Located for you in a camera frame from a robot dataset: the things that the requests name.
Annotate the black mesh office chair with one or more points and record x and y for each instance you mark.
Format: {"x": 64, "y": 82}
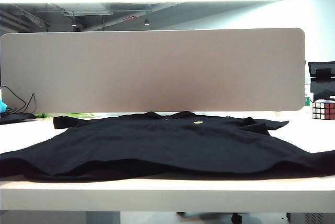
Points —
{"x": 322, "y": 90}

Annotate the grey cabinet under table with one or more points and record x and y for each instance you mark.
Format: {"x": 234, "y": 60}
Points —
{"x": 311, "y": 218}

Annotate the beige fabric desk divider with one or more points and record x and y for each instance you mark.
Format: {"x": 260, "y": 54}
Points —
{"x": 157, "y": 72}

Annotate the Rubik's cube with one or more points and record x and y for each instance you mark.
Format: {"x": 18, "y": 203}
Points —
{"x": 323, "y": 110}

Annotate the black polo shirt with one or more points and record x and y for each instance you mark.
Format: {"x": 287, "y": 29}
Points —
{"x": 167, "y": 143}

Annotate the cyan plastic object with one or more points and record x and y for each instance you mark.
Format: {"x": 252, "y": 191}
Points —
{"x": 2, "y": 106}

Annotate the white divider bracket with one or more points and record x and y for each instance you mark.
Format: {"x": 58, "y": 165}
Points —
{"x": 278, "y": 113}

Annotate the black flat pad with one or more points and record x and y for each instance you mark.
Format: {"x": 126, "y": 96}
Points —
{"x": 15, "y": 118}

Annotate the small green plastic item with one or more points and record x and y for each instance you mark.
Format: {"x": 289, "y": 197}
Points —
{"x": 42, "y": 115}

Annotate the black chair wheel base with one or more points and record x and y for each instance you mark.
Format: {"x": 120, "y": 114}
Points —
{"x": 236, "y": 218}

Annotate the small ceiling spotlight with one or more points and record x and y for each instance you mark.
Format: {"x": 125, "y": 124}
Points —
{"x": 74, "y": 24}
{"x": 146, "y": 22}

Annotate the red hanging sign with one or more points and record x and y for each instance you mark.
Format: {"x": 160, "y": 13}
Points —
{"x": 130, "y": 17}

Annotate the flat green strip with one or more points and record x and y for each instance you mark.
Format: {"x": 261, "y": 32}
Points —
{"x": 81, "y": 114}

